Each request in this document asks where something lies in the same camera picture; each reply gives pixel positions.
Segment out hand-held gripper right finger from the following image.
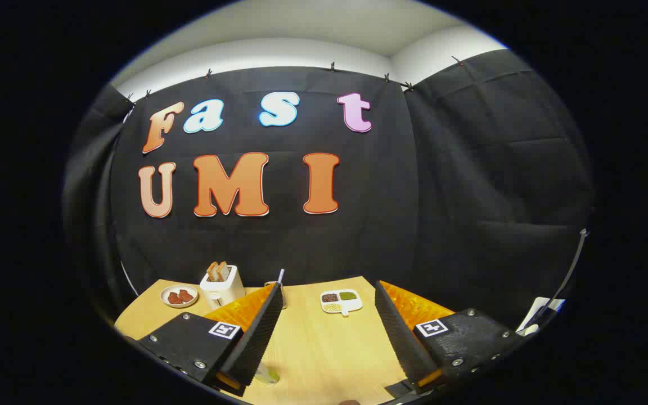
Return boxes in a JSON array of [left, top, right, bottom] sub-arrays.
[[373, 280, 527, 394]]

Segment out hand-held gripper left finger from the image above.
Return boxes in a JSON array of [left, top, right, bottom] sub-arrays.
[[137, 281, 285, 397]]

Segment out clear plastic juice bottle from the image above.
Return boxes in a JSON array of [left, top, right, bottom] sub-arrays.
[[254, 363, 281, 385]]

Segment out white divided dish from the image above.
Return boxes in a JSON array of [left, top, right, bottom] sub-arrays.
[[320, 289, 363, 316]]

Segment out white toaster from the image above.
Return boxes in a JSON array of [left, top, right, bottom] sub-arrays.
[[199, 264, 246, 309]]

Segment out wooden table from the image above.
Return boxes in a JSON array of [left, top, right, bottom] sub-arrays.
[[114, 276, 415, 405]]

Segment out white round plate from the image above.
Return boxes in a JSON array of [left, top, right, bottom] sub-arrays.
[[160, 284, 199, 308]]

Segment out white flat object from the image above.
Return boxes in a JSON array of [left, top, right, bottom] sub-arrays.
[[517, 296, 565, 336]]

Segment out thin grey pole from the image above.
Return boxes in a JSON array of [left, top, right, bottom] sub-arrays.
[[526, 228, 590, 330]]

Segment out metal wire utensil holder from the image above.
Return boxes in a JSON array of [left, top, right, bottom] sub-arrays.
[[264, 280, 288, 310]]

